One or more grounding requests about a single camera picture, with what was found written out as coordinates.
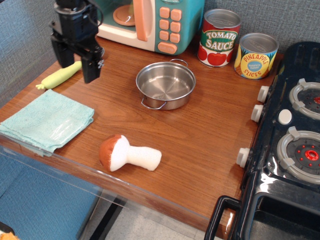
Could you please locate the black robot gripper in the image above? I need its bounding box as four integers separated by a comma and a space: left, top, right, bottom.
49, 0, 104, 84

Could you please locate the small steel pot bowl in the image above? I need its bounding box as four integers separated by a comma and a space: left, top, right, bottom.
135, 58, 196, 111

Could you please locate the light green folded towel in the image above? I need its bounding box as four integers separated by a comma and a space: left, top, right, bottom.
0, 89, 95, 157

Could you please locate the teal toy microwave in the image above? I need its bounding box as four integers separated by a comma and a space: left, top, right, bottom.
96, 0, 205, 56

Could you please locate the plush brown white mushroom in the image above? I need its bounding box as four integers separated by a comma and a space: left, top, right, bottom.
99, 134, 162, 172

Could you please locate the tomato sauce can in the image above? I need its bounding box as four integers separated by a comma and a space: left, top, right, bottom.
197, 8, 242, 67

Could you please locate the pineapple slices can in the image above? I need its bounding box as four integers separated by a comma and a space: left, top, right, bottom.
234, 32, 279, 80

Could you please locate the orange plush toy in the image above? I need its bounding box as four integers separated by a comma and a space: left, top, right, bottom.
0, 232, 20, 240

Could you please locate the black toy stove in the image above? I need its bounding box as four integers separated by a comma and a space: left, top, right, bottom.
205, 41, 320, 240

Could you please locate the spoon with green handle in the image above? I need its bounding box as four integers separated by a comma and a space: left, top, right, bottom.
35, 60, 83, 90

